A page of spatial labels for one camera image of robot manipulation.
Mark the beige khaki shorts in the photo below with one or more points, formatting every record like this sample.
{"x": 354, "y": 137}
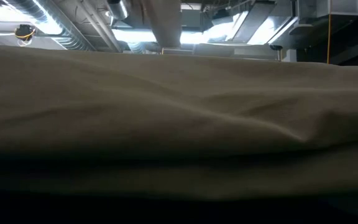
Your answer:
{"x": 166, "y": 118}

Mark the silver ventilation duct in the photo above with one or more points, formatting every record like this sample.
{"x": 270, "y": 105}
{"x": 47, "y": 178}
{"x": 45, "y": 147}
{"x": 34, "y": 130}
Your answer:
{"x": 118, "y": 7}

